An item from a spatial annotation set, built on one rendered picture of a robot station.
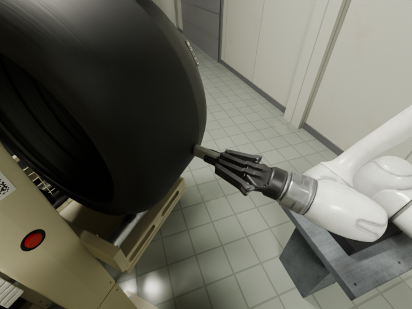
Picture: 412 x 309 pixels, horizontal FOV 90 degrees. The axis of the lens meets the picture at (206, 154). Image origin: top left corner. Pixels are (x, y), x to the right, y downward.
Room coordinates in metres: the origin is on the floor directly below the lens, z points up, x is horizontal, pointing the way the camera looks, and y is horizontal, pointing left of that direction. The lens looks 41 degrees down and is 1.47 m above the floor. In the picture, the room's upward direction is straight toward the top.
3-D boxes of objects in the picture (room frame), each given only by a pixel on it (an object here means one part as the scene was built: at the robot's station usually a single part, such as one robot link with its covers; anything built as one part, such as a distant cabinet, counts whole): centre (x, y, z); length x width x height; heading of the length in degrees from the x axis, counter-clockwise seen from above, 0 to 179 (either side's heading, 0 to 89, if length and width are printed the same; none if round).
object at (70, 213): (0.47, 0.33, 0.80); 0.37 x 0.36 x 0.02; 65
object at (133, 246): (0.41, 0.20, 0.83); 0.36 x 0.09 x 0.06; 155
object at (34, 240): (0.21, 0.36, 1.06); 0.03 x 0.02 x 0.03; 155
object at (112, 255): (0.31, 0.40, 0.90); 0.40 x 0.03 x 0.10; 65
